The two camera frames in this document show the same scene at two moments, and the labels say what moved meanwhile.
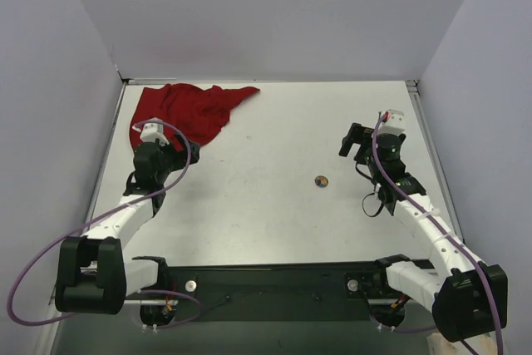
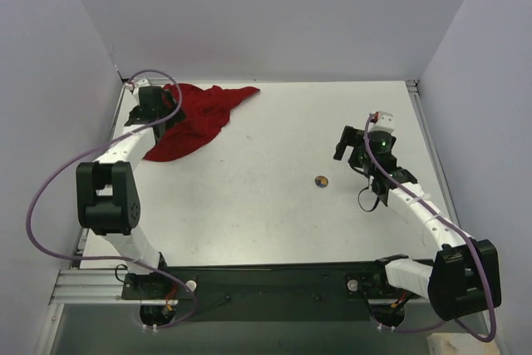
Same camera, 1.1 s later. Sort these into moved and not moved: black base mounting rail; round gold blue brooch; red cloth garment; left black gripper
Moved: left black gripper
Not moved: round gold blue brooch; red cloth garment; black base mounting rail
